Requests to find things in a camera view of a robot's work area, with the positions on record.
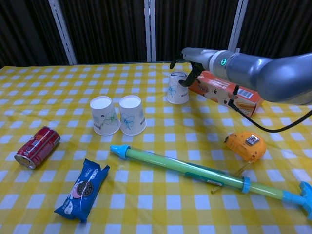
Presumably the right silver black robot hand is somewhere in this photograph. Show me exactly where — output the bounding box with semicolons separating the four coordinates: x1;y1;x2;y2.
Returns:
170;47;216;87

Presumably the white paper cup black-lined base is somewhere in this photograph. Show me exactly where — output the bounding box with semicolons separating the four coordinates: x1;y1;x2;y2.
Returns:
166;71;190;105

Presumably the white paper cup green flower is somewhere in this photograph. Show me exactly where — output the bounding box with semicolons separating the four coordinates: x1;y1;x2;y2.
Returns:
89;96;121;136

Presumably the orange snack box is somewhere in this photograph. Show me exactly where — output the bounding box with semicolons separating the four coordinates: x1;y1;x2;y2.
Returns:
188;70;265;118

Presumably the white paper cup blue flower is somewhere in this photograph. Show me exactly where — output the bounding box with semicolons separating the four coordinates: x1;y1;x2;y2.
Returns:
118;95;147;137

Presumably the orange tape measure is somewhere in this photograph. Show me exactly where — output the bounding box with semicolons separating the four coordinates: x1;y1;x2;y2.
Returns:
211;131;267;195

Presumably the green blue water pump toy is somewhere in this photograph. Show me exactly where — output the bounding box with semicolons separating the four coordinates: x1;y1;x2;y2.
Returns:
109;144;312;221

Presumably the yellow white checkered tablecloth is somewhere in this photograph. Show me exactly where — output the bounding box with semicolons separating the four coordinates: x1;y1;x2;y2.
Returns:
0;59;312;234

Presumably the blue cookie pack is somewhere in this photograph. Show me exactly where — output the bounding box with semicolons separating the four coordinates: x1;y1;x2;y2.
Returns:
54;158;111;224

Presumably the red soda can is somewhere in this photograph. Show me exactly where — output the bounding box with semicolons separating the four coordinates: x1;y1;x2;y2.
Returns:
14;126;61;170

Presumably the white metal partition post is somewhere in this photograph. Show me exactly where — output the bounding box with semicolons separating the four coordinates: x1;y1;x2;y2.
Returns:
228;0;249;53
144;0;156;62
48;0;78;65

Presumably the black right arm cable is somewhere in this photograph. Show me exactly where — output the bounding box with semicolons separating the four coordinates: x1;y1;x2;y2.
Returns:
228;85;312;133

